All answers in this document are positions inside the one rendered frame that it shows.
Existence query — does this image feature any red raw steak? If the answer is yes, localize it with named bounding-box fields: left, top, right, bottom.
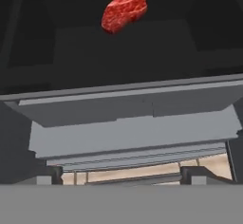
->
left=101, top=0, right=149, bottom=35

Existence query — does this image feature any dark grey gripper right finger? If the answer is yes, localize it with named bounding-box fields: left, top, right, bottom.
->
left=179, top=165, right=236, bottom=186

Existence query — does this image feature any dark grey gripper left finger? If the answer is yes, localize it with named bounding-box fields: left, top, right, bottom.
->
left=15, top=165, right=64, bottom=186

